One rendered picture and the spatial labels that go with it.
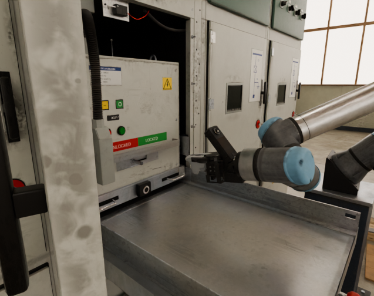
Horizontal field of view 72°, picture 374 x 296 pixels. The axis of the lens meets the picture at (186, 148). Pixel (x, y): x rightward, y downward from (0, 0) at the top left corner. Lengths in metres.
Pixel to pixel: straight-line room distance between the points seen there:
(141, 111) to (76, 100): 0.85
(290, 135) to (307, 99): 8.13
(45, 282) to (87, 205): 0.75
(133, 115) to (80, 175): 0.83
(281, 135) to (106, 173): 0.54
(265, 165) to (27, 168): 0.60
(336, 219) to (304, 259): 0.24
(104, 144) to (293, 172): 0.52
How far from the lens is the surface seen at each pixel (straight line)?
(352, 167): 1.57
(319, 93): 8.85
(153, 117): 1.06
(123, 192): 1.01
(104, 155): 0.81
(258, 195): 1.07
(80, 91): 0.17
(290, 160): 0.64
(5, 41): 0.75
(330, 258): 0.85
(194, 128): 1.20
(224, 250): 0.79
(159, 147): 1.05
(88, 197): 0.18
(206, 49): 1.26
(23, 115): 0.75
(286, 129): 0.82
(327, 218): 1.01
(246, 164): 0.68
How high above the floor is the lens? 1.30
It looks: 14 degrees down
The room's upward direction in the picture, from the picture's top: straight up
